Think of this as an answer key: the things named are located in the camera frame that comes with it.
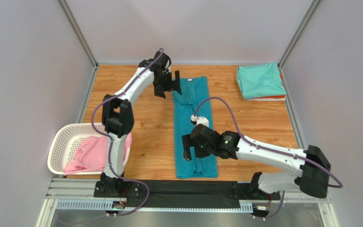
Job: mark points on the folded orange t shirt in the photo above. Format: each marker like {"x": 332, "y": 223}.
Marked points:
{"x": 272, "y": 98}

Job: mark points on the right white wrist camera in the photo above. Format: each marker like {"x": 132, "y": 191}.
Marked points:
{"x": 196, "y": 120}

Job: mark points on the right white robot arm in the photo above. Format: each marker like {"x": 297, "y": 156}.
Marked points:
{"x": 304, "y": 169}

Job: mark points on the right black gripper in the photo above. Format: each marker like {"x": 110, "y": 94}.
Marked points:
{"x": 188, "y": 145}

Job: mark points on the pink t shirt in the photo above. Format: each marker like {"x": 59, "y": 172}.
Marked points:
{"x": 89, "y": 157}

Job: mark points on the folded mint green t shirt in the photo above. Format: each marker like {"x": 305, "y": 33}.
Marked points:
{"x": 259, "y": 81}

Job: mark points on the black cloth strip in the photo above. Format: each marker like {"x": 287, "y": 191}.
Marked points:
{"x": 187, "y": 194}

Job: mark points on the left aluminium corner post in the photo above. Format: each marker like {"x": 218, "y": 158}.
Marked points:
{"x": 77, "y": 32}

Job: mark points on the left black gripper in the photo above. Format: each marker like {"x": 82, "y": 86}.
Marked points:
{"x": 160, "y": 90}

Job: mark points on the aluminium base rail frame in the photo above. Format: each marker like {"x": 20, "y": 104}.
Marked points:
{"x": 78, "y": 194}

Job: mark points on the white plastic laundry basket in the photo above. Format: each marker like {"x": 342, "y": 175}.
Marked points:
{"x": 69, "y": 138}

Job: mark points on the aluminium corner post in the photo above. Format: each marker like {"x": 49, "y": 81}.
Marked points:
{"x": 311, "y": 11}
{"x": 77, "y": 32}

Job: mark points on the teal t shirt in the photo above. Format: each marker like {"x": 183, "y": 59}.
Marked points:
{"x": 194, "y": 91}

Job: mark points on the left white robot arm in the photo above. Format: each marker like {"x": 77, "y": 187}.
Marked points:
{"x": 118, "y": 117}

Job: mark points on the right aluminium corner post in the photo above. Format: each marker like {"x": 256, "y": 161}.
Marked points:
{"x": 311, "y": 11}

